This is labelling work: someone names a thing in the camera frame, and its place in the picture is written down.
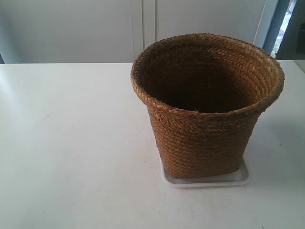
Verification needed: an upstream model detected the white rectangular plastic tray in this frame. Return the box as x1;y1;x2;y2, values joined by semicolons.
161;160;251;188

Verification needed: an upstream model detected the brown woven wicker basket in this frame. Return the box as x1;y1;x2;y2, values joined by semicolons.
131;33;285;178

